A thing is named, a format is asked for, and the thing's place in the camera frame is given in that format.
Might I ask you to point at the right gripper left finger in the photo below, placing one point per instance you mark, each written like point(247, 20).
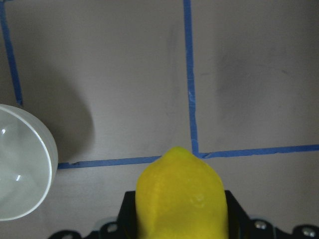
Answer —
point(127, 217)

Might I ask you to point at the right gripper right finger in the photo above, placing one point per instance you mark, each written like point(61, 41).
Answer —
point(239, 223)

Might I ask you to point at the yellow lemon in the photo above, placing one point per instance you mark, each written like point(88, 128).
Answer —
point(179, 196)

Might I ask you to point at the white ceramic bowl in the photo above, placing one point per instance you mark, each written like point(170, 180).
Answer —
point(28, 162)

